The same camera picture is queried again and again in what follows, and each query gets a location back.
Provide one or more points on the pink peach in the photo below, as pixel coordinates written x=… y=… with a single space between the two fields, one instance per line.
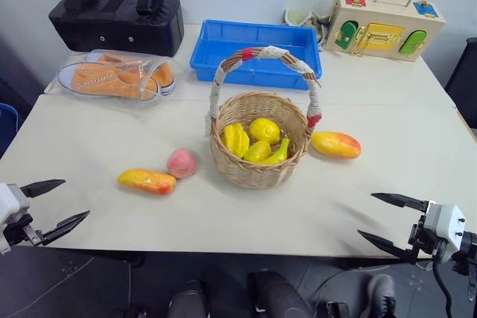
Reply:
x=182 y=162

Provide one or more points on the yellow banana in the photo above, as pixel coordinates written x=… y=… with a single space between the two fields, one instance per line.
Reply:
x=277 y=153

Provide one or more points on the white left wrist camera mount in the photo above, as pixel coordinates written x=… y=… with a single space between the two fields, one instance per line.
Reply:
x=11 y=200

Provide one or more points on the yellow red mango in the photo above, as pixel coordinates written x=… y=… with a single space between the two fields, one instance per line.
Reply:
x=146 y=181
x=336 y=144

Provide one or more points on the yellow lemon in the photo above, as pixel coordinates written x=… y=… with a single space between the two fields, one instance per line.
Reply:
x=265 y=130

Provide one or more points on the blue bin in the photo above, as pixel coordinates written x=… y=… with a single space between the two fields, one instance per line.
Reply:
x=7 y=128

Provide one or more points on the blue plastic tray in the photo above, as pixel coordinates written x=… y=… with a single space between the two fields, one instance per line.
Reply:
x=257 y=50

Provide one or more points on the wooden lock puzzle box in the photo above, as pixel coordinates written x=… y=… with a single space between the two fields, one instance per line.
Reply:
x=384 y=29

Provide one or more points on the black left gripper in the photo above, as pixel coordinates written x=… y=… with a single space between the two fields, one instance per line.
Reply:
x=16 y=229

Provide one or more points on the black chair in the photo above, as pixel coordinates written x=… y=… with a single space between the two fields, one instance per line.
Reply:
x=464 y=79

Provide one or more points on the orange sneakers in plastic bag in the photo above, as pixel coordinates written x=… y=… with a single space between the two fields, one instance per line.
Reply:
x=119 y=77

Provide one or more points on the yellow bell pepper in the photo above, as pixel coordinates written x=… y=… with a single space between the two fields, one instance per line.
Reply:
x=235 y=140

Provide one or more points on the beige green cloth bag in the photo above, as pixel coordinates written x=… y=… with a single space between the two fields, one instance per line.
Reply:
x=307 y=20

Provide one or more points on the yellow pear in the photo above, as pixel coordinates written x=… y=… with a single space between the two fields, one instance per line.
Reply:
x=258 y=151

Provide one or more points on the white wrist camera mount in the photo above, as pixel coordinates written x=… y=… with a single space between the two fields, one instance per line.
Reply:
x=445 y=223
x=11 y=200

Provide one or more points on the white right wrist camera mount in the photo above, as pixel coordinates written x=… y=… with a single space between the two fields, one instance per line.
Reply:
x=445 y=223

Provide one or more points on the orange canvas sneaker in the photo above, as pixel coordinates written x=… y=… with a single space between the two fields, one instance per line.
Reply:
x=160 y=70
x=108 y=81

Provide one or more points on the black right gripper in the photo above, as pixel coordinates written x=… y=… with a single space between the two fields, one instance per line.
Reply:
x=419 y=238

